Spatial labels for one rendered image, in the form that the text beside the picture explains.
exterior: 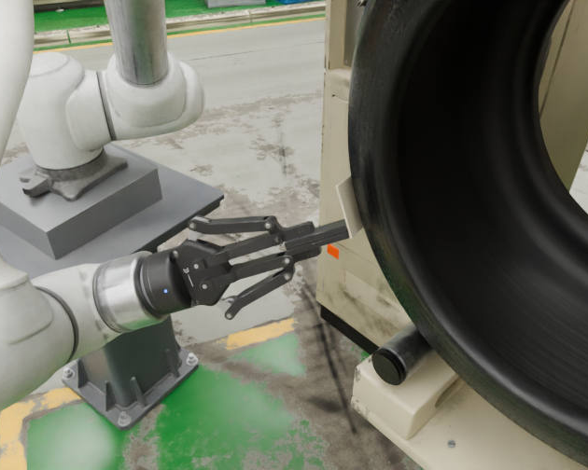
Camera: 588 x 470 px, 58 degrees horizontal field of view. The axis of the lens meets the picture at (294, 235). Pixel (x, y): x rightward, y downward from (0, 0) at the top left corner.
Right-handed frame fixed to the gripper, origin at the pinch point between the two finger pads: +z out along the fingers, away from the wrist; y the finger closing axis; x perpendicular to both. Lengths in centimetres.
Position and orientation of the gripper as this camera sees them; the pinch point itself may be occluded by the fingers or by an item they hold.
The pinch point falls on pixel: (317, 237)
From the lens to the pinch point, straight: 58.5
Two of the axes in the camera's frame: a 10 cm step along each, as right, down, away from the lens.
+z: 9.3, -2.8, -2.4
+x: -1.5, 2.9, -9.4
